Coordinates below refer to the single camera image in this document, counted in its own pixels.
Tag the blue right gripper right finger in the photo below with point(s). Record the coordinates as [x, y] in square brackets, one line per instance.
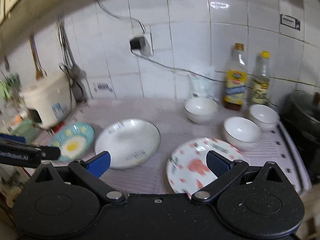
[227, 173]

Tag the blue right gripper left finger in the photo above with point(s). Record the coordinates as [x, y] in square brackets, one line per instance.
[88, 173]

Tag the teal fried egg plate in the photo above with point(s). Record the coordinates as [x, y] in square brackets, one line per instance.
[73, 141]

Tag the white pink floral plate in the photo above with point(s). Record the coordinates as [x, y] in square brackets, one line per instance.
[187, 169]

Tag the white bowl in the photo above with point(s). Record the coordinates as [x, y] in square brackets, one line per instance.
[200, 110]
[240, 132]
[265, 117]

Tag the white black-rimmed plate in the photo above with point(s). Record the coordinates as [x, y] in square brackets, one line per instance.
[129, 142]

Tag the white rice cooker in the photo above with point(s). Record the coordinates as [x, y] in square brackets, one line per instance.
[49, 100]

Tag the striped pink table mat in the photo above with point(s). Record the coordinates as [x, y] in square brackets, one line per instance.
[176, 129]

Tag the wooden hanging utensil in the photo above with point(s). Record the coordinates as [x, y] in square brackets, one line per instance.
[40, 72]

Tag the yellow label cooking wine bottle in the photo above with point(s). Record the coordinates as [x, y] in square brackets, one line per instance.
[236, 79]

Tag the white salt bag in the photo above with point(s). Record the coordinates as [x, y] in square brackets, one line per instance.
[201, 81]

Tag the clear vinegar bottle yellow cap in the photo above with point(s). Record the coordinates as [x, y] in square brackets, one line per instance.
[261, 79]

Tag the black wok with lid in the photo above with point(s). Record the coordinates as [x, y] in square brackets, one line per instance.
[300, 116]

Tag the hanging metal utensils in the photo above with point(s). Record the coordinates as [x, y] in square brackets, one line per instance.
[74, 73]

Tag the black power adapter plug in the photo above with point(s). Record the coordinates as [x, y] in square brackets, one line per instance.
[137, 43]

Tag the white wall socket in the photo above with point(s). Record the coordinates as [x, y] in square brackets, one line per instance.
[146, 47]

